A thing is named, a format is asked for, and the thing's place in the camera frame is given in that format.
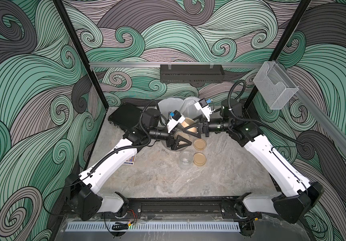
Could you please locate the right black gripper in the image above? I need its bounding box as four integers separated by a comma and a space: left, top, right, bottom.
185, 114, 233, 140

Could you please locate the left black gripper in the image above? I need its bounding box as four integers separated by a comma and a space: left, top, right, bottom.
146, 126, 189, 151

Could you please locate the beige jar lid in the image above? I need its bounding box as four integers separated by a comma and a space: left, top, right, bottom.
193, 153, 207, 167
193, 139, 207, 151

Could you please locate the jar with beige lid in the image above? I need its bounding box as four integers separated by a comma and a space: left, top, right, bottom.
178, 151, 193, 170
174, 117, 197, 145

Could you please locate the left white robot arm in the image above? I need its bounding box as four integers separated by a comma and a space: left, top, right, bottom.
65, 129, 192, 221

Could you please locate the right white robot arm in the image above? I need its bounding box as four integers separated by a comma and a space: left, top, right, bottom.
183, 118, 324, 224

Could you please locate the white plastic bin liner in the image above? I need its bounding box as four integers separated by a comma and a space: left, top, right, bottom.
158, 96, 202, 119

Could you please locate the silver mesh waste bin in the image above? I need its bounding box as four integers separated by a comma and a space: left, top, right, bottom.
156, 97, 205, 152

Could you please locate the small colourful card box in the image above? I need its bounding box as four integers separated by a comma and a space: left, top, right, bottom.
123, 156, 136, 166

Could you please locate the black flat case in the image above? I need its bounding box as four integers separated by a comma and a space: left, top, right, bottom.
108, 102, 142, 131

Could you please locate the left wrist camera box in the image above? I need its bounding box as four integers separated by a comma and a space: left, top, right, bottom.
167, 110, 185, 133

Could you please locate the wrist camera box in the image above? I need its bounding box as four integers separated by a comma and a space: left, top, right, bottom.
194, 98, 213, 122
167, 110, 185, 133

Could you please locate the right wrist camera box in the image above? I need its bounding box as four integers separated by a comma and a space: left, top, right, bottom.
194, 98, 213, 122

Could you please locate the black corrugated left cable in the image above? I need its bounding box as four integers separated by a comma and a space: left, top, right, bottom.
41, 100, 162, 216

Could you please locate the black corrugated cable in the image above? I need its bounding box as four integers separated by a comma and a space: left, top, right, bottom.
41, 100, 162, 216
227, 79, 306, 148

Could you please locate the black perforated wall shelf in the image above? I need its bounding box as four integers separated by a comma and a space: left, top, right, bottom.
160, 64, 225, 85

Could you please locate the black corrugated right cable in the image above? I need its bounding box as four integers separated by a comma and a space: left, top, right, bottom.
227, 79, 306, 148

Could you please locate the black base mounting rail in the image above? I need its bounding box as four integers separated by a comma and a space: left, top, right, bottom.
112, 194, 262, 221

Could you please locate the clear acrylic wall holder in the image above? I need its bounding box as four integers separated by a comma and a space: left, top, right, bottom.
253, 61, 299, 110

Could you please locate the white slotted cable duct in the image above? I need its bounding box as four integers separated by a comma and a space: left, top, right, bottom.
65, 221, 240, 233

